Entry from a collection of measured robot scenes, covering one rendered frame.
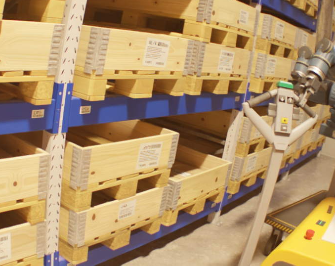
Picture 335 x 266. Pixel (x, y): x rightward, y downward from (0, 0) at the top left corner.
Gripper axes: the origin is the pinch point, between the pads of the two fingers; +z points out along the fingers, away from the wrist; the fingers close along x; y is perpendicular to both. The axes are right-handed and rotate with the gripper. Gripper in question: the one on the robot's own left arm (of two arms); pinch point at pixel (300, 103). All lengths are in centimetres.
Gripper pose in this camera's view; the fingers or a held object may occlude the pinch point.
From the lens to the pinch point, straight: 207.5
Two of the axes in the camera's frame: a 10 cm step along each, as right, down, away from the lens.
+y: -7.9, -5.9, -1.5
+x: 2.2, -0.5, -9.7
